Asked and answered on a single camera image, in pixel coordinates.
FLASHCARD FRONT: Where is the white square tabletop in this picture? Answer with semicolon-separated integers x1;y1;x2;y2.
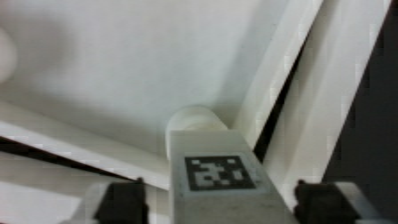
0;0;323;187

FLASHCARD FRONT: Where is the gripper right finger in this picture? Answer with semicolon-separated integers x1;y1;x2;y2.
293;180;386;224

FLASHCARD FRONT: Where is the white leg with tag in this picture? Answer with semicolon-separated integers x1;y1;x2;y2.
165;106;298;224

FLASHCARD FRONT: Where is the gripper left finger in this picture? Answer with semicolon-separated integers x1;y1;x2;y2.
60;177;149;224

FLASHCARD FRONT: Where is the white U-shaped fence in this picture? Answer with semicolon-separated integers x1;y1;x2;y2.
0;0;393;224

